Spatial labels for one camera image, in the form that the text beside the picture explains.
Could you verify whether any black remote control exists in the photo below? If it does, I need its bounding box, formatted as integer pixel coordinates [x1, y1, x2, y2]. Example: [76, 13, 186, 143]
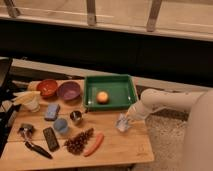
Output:
[43, 127, 59, 152]

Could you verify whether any blue sponge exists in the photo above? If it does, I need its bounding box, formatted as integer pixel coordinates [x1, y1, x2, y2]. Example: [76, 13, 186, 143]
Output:
[44, 103, 60, 121]

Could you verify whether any metal railing post left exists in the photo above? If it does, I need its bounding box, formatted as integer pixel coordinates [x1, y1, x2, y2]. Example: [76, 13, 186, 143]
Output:
[3, 0, 21, 18]

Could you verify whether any white cup with banana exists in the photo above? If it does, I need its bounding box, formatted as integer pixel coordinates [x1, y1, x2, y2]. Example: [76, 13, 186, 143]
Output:
[12, 91, 40, 112]

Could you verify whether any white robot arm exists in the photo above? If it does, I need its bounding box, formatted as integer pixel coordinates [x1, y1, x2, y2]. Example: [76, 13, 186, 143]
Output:
[126, 89, 213, 171]

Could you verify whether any metal railing post right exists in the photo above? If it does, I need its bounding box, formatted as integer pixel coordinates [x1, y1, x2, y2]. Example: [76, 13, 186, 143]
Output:
[146, 0, 162, 32]

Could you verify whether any purple bowl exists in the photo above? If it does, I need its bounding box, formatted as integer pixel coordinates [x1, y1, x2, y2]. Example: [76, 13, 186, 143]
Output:
[57, 81, 81, 101]

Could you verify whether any metal railing post middle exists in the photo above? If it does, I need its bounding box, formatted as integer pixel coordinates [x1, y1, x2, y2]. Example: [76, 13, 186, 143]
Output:
[86, 0, 96, 26]

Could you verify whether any orange carrot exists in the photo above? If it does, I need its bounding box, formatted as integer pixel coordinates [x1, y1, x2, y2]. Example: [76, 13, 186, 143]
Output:
[83, 133, 104, 157]

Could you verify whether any metal railing post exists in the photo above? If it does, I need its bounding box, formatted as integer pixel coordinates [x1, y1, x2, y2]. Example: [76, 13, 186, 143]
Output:
[86, 0, 96, 26]
[146, 0, 162, 32]
[3, 0, 21, 18]

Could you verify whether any green plastic tray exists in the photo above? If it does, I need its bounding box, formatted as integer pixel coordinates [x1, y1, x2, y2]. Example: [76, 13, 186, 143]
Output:
[83, 75, 138, 111]

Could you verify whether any small metal cup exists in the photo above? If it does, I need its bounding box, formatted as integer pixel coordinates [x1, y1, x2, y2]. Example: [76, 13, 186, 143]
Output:
[70, 110, 83, 125]

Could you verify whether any brown grape bunch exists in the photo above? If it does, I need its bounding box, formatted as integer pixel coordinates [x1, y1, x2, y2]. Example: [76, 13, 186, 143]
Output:
[64, 128, 94, 155]

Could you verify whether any red bowl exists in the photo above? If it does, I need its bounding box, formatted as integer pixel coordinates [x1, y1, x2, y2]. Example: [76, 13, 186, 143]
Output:
[36, 79, 58, 98]

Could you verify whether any black equipment at left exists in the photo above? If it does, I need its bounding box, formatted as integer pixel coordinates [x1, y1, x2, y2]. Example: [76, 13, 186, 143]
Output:
[0, 57, 18, 157]

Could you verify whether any blue plastic cup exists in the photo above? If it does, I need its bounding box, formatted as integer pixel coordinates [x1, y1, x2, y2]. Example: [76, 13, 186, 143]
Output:
[53, 118, 69, 134]

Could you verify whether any light towel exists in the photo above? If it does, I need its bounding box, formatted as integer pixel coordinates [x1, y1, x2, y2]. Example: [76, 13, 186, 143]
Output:
[115, 113, 130, 132]

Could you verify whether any orange round fruit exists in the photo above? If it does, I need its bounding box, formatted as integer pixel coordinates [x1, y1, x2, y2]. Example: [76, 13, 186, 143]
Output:
[96, 91, 109, 104]

